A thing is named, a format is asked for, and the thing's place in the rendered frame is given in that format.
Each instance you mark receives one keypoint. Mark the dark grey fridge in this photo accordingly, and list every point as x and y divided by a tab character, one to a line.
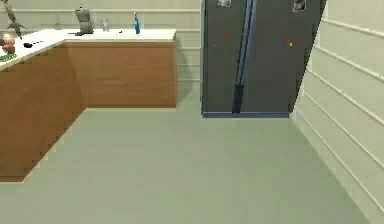
266	73

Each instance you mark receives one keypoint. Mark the brown wooden kitchen counter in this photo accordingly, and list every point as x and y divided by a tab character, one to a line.
110	73

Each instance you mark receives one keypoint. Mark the blue spray bottle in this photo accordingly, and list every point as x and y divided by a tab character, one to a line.
136	24

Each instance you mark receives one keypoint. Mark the white photo fridge magnet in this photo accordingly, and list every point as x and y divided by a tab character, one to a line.
299	5
224	3

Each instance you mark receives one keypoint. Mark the clear glass cup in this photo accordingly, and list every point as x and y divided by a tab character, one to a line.
105	25

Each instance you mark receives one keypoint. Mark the black small utensil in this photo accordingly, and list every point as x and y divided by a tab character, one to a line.
28	44

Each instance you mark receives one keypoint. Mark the green flat board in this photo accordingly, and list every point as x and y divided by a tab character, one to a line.
6	57

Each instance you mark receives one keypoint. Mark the red round food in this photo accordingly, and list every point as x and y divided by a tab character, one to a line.
8	43

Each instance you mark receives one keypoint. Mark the grey faucet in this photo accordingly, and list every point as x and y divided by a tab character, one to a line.
13	20

